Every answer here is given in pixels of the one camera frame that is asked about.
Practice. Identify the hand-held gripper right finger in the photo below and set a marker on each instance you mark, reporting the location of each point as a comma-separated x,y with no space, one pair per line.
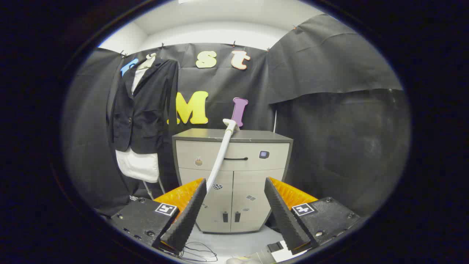
285,220

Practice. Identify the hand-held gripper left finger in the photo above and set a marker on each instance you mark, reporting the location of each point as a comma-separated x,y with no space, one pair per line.
187,220

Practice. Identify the white garment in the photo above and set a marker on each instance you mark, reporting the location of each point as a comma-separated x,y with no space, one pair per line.
137,165

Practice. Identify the white garment steamer head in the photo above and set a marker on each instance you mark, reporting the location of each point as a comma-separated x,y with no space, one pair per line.
223,150

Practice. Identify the black jacket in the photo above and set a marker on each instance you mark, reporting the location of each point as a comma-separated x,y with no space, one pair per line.
146,110

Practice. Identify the metal steamer poles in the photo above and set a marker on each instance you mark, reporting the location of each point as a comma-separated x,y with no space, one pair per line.
147,190

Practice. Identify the black rectangular block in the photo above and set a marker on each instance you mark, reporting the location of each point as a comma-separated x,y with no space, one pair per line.
274,246

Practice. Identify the white flat board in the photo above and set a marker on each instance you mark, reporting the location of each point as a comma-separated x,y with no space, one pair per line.
284,255

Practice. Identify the grey cabinet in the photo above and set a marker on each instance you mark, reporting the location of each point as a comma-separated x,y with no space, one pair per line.
249,190

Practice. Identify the black backdrop cloth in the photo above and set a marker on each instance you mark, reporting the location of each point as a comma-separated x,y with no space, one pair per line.
329,128

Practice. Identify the cream plastic hanger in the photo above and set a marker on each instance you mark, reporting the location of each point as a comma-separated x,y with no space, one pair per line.
148,62

